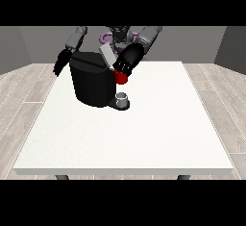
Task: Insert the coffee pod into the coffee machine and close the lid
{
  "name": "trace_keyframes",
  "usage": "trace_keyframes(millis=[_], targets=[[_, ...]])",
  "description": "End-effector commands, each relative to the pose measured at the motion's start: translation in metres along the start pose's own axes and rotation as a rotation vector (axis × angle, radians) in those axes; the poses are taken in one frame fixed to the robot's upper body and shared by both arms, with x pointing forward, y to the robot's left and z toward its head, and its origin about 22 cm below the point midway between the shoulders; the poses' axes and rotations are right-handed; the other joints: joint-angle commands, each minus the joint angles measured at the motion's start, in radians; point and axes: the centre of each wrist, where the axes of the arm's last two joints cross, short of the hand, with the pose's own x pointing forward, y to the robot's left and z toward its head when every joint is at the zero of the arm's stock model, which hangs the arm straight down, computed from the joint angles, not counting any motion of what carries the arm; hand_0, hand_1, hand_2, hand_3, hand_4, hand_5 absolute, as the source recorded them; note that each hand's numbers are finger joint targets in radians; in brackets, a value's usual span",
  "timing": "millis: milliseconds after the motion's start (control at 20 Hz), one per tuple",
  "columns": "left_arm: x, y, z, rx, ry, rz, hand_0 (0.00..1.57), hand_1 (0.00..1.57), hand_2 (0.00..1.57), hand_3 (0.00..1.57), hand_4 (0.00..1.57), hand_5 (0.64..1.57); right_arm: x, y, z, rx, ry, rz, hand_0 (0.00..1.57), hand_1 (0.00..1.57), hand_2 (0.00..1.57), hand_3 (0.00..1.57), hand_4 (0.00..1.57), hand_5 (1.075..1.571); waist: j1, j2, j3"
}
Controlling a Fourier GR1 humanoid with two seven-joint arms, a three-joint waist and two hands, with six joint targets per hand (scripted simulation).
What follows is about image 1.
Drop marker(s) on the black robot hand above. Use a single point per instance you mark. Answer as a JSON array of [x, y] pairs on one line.
[[61, 61], [128, 59]]

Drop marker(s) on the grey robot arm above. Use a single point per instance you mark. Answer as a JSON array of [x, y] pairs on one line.
[[75, 39], [148, 37]]

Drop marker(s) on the red pod holder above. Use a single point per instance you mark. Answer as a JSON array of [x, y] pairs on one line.
[[120, 78]]

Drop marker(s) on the pale grey machine lid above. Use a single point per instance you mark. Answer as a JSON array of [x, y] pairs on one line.
[[107, 56]]

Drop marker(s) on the black coffee machine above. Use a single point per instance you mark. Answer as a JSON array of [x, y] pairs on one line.
[[93, 80]]

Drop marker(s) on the grey robot trunk purple rings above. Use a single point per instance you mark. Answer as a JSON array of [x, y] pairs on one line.
[[119, 36]]

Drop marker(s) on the small grey cup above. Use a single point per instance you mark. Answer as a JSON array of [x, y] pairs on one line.
[[122, 99]]

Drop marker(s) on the dark table leg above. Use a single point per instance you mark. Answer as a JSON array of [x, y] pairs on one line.
[[184, 177], [62, 177]]

